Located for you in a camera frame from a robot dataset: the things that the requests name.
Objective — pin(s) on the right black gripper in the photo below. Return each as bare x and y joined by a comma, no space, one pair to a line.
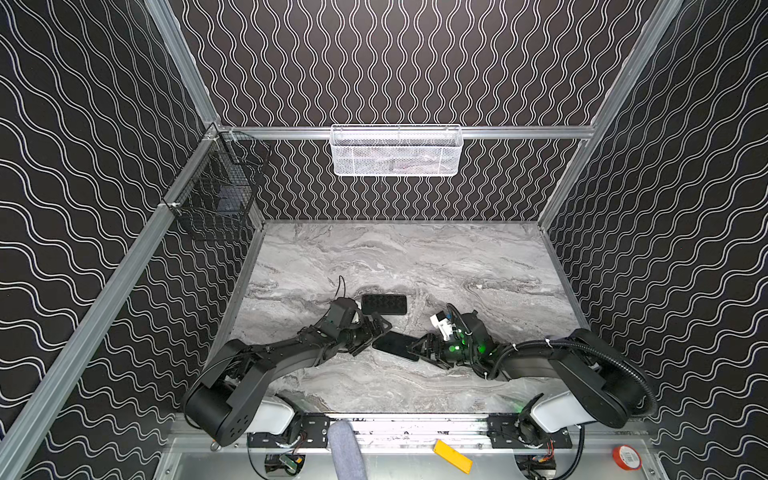
429,346

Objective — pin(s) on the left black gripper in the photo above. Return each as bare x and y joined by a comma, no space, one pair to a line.
366,327

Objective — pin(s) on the black phone case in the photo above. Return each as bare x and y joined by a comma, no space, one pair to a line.
384,304

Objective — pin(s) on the black smartphone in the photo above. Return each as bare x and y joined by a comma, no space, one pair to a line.
396,345

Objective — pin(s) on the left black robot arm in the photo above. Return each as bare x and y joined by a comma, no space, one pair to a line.
224,399

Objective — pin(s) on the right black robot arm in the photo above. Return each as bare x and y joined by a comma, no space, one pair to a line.
601,385

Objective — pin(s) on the yellow block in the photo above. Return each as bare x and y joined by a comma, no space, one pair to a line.
453,457

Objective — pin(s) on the grey cloth roll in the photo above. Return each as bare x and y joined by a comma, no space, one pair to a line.
345,452

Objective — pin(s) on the red tape roll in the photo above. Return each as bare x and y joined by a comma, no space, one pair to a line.
627,458

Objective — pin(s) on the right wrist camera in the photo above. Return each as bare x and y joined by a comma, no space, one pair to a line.
443,322

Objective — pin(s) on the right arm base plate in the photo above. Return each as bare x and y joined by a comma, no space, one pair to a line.
507,431

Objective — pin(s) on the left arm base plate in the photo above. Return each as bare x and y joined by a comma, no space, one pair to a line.
305,431

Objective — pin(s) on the white wire basket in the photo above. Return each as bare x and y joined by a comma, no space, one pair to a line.
393,150

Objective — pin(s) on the black wire basket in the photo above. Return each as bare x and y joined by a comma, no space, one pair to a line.
216,201

